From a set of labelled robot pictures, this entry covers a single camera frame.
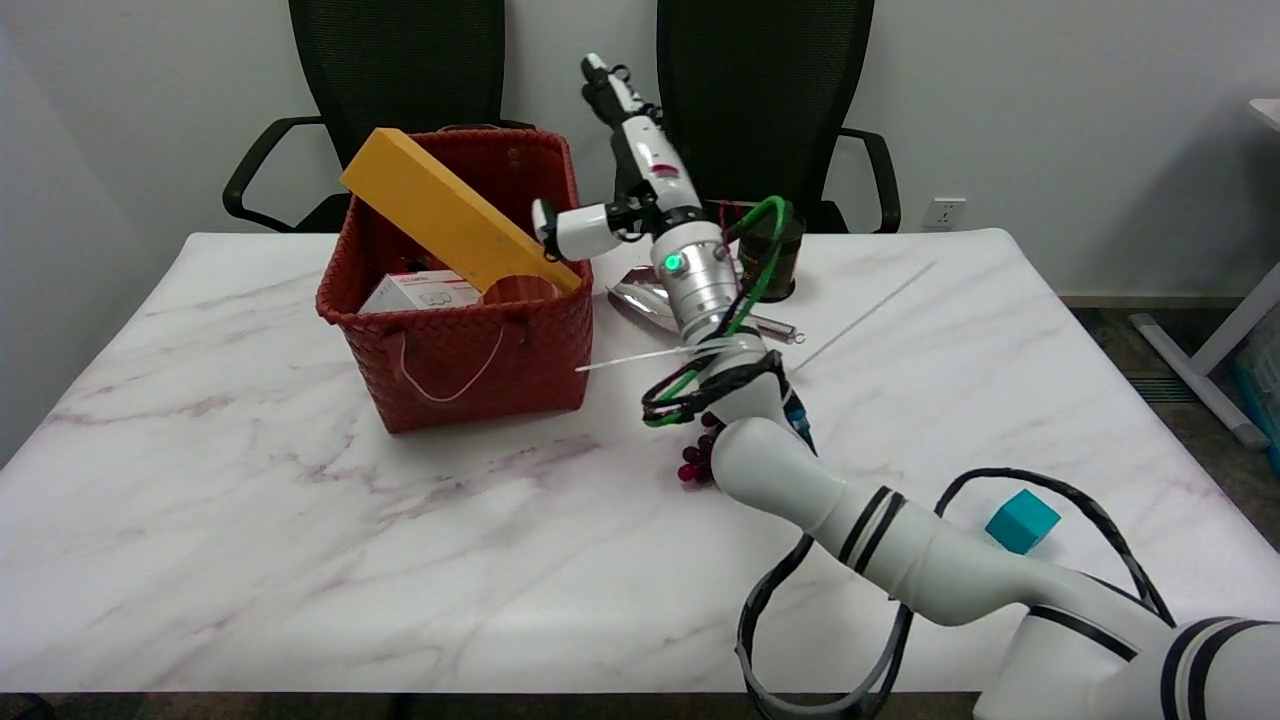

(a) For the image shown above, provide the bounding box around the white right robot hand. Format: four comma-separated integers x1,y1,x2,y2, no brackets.
532,54,736,263

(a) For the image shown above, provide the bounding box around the wooden mortar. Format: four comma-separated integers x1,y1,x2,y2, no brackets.
478,275,559,307

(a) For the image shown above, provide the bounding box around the red woven basket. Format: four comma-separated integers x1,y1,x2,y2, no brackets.
315,126,595,435

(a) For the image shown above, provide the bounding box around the blue storage bin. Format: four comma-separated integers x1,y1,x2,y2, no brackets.
1232,310,1280,473

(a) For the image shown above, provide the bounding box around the black mesh office chair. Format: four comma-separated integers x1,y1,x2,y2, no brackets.
222,0,536,234
613,0,902,235

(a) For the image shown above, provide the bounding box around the silver metal scoop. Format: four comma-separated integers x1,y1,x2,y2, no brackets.
607,268,805,347

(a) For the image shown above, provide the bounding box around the black cylindrical can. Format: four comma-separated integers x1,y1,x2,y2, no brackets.
733,200,807,303

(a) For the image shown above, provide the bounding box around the long yellow box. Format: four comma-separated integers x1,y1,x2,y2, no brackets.
340,127,584,296

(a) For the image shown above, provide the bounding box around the small white carton box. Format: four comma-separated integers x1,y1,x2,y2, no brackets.
358,269,483,314

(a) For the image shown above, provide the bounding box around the bunch of dark grapes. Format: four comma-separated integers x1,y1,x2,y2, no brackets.
677,410,727,488

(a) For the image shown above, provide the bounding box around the teal cube block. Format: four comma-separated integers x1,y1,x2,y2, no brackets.
985,489,1062,556

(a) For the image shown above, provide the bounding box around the green robot cable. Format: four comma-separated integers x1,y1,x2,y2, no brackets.
643,195,791,429

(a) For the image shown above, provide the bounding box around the white cable tie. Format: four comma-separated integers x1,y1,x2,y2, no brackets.
575,338,736,374

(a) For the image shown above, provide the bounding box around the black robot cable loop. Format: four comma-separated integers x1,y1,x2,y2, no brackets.
735,467,1177,720

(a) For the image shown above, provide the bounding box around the white desk frame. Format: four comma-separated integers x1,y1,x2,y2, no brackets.
1130,97,1280,451

